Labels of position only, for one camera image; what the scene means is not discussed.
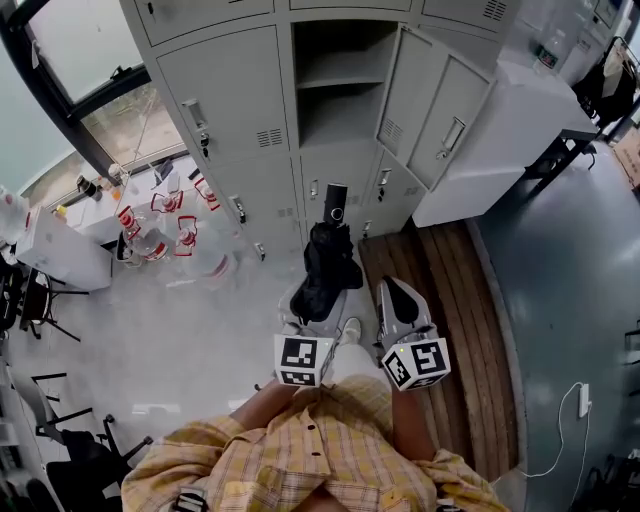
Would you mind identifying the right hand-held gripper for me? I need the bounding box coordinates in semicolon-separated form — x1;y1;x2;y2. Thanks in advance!
373;277;452;393

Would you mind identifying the white trouser leg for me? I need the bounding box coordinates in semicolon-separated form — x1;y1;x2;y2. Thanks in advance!
327;340;392;389

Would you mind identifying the white shoe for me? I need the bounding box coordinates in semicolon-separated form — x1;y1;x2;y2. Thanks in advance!
338;317;363;347

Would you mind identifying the grey metal locker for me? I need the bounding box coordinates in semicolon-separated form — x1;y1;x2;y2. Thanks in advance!
118;0;507;263

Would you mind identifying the black jacket on rack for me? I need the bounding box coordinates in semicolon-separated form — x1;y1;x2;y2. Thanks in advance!
571;35;640;132

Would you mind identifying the yellow plaid shirt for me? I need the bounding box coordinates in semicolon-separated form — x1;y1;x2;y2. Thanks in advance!
121;373;512;512

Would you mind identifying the white low desk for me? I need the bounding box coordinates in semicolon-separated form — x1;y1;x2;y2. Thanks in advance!
63;153;202;240

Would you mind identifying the large water jug red handle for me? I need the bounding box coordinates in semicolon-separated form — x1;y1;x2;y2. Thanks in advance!
193;176;222;212
117;205;170;263
150;191;186;215
173;215;239;284

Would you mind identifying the black umbrella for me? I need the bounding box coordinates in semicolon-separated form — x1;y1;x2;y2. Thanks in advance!
289;182;365;326

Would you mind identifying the black cup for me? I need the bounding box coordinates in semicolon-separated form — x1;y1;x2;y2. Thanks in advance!
75;174;104;202

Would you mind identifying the white table with black legs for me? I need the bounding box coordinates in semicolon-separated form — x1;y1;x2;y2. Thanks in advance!
411;49;601;230

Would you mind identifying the wooden slatted platform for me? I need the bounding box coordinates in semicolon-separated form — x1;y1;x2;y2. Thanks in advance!
357;218;522;485

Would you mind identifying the person's right forearm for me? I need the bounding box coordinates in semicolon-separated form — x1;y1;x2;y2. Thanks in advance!
389;387;439;462

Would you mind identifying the black folding chair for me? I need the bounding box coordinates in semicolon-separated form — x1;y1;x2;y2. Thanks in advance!
18;267;90;344

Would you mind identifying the person's left forearm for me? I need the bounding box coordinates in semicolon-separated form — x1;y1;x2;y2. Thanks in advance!
228;378;314;432

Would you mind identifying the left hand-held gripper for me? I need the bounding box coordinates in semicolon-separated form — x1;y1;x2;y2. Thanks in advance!
272;288;349;389

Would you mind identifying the white plastic bag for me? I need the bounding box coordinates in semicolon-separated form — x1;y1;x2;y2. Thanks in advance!
0;183;32;247

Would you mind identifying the white charger with cable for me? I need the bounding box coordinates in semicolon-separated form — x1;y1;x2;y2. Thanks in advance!
488;381;594;485

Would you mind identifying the clear bottle with green label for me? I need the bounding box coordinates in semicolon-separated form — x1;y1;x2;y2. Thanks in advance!
531;28;570;72

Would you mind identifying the black chest strap buckle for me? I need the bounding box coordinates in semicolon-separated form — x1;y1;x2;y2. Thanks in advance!
171;486;210;512

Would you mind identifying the large white box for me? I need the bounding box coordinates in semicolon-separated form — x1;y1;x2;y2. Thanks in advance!
14;206;114;292

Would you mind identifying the black window frame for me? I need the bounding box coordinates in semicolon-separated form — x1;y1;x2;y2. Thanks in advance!
0;0;152;175

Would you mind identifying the cardboard box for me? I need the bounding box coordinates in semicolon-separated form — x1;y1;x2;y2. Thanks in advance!
611;127;640;190

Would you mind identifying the black office chair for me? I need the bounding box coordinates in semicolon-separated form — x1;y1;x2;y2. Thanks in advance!
30;371;154;512

